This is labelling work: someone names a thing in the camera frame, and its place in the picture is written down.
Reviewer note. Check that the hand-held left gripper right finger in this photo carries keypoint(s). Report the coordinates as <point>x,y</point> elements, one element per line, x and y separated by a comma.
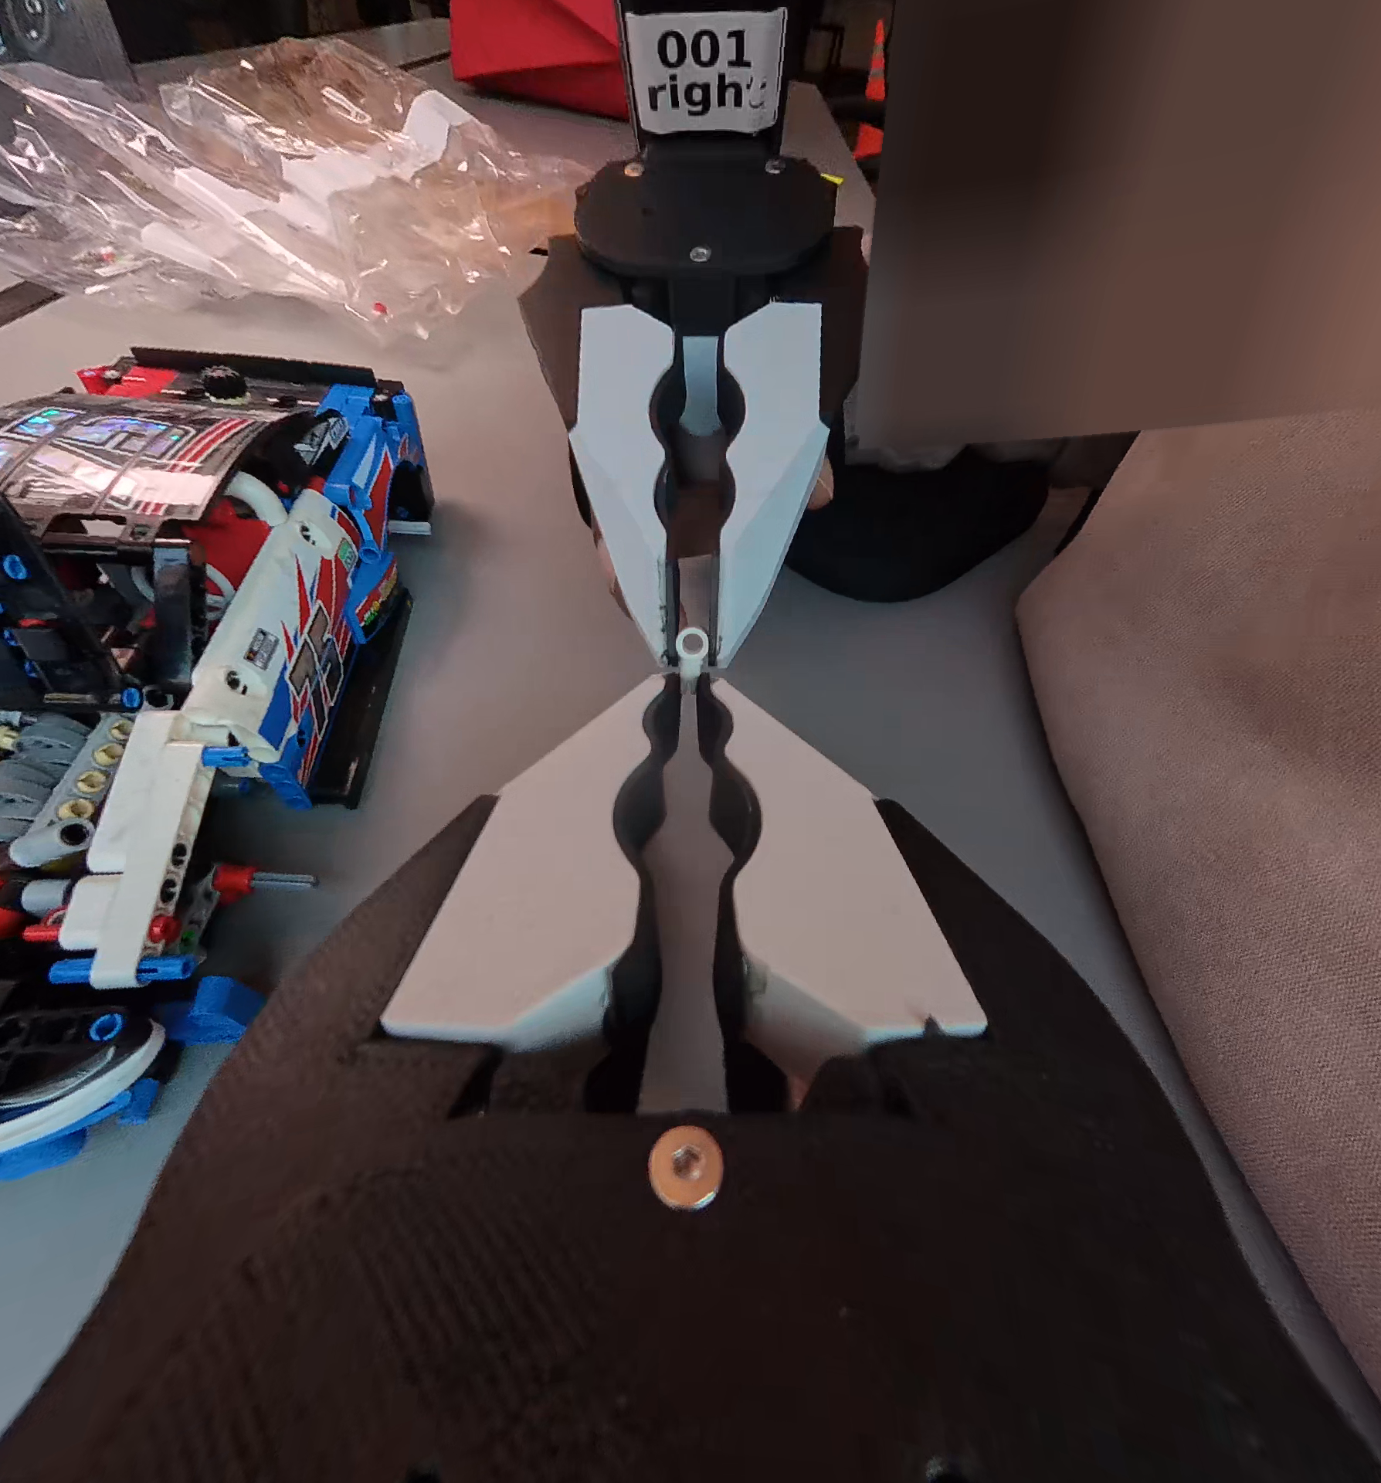
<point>854,927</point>

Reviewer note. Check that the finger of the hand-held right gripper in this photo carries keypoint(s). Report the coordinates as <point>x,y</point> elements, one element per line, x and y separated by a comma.
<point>617,464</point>
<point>779,464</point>

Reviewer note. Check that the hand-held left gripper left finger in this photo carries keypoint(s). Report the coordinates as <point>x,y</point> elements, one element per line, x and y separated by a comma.
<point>518,927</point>

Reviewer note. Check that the small white toy connector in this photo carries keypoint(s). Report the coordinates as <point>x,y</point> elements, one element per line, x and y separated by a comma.
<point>693,643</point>

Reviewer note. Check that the person's right hand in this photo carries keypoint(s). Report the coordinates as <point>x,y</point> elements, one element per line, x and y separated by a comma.
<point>620,591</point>

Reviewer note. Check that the black chair armrest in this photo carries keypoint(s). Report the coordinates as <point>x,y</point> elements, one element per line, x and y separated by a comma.
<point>911,534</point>

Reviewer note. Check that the orange traffic cone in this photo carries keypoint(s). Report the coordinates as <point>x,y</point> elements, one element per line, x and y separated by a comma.
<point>876,71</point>

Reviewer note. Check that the red plastic bin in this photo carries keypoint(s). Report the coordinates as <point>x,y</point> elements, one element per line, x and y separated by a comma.
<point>529,58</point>

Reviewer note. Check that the toy brick race car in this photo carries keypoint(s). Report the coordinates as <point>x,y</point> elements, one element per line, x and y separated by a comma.
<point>240,602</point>

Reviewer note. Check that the clear plastic bag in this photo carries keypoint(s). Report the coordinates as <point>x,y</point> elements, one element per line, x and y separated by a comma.
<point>240,174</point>

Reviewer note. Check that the black toy set box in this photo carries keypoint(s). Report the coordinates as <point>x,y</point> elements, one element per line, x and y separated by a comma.
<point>42,36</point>

